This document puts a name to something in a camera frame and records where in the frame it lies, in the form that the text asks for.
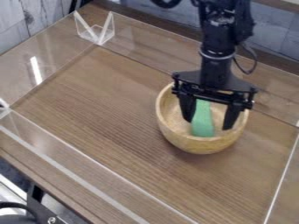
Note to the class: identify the green rectangular stick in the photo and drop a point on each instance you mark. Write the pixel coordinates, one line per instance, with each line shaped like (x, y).
(202, 125)

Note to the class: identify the clear acrylic stand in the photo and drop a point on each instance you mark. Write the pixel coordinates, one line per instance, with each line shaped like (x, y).
(96, 34)

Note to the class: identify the black table frame bracket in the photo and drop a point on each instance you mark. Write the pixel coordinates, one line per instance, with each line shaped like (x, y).
(45, 216)

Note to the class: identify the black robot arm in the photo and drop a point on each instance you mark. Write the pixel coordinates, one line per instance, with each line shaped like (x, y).
(227, 25)

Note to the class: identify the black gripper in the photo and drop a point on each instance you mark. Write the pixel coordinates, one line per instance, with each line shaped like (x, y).
(214, 84)

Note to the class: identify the wooden bowl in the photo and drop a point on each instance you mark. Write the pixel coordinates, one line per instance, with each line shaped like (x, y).
(178, 130)

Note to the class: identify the clear acrylic tray wall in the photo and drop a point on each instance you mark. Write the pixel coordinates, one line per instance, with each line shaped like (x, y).
(83, 184)

